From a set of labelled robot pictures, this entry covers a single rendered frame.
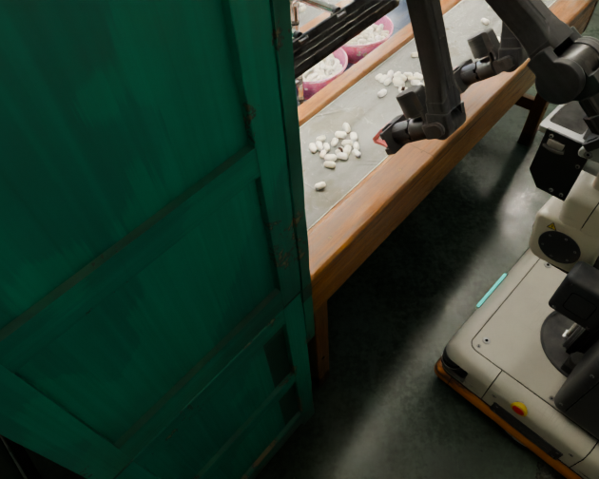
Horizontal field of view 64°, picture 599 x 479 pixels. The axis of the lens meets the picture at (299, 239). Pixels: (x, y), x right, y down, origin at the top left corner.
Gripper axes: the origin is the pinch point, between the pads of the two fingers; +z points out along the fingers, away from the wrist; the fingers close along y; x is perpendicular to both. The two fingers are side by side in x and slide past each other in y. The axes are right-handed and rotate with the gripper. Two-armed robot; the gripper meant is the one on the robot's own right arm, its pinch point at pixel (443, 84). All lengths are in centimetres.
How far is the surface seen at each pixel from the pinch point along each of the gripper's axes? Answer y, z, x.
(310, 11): -20, 61, -43
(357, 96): 13.1, 22.7, -10.3
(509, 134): -90, 55, 63
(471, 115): 2.2, -5.9, 11.7
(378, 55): -7.7, 26.2, -16.1
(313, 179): 52, 12, -2
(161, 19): 99, -59, -43
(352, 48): -7.3, 35.8, -22.8
